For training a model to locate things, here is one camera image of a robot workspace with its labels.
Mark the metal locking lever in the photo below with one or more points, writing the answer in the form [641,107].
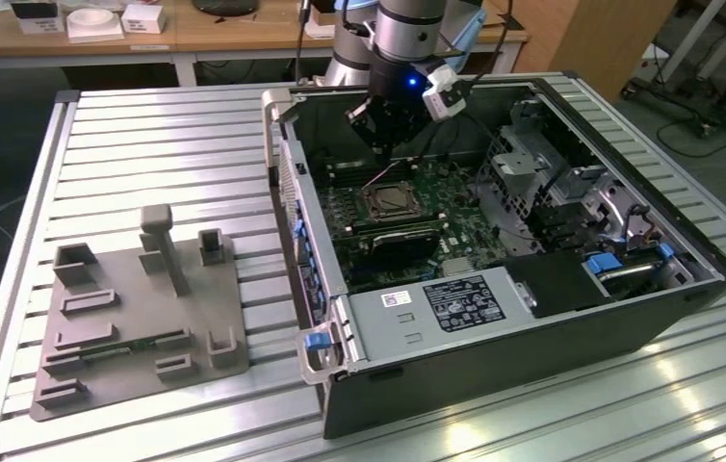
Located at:
[382,174]

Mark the silver CPU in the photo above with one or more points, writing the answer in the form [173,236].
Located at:
[394,199]

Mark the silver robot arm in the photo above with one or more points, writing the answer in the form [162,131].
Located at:
[406,33]

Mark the CPU socket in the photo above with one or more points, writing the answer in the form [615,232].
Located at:
[365,207]

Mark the small white box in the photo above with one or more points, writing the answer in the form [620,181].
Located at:
[328,26]

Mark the pale blue teach pendant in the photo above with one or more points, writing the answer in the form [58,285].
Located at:
[472,24]

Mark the silver metal drive cage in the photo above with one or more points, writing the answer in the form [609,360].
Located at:
[516,168]

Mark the green motherboard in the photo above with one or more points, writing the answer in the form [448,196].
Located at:
[459,226]

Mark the black graphics card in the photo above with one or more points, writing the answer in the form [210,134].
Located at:
[400,252]

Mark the wooden cabinet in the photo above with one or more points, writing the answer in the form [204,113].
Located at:
[593,48]

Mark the small silver chipset heatsink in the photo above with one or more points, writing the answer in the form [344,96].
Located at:
[459,267]

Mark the black round object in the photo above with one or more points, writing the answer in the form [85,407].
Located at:
[224,6]

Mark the black plastic shroud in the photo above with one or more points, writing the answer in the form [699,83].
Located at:
[555,284]

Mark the white printed box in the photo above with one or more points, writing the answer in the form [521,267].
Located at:
[144,21]

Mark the blue disk carrier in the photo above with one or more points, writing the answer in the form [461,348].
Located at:
[600,265]

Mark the silver power supply unit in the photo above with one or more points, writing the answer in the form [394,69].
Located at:
[400,332]

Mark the white wheeled equipment stand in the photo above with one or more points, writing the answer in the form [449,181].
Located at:
[683,50]

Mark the blue case latch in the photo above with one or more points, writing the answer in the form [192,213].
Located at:
[317,341]

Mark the white block with round hollow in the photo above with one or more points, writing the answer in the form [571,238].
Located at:
[94,33]

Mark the grey parts rack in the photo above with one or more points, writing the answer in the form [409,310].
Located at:
[144,313]

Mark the black PC case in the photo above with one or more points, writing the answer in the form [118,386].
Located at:
[464,385]

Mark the white box with black top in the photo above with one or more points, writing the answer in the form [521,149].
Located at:
[41,26]

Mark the green RAM stick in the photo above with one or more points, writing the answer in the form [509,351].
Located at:
[137,344]

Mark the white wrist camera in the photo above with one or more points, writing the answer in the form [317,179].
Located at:
[441,96]

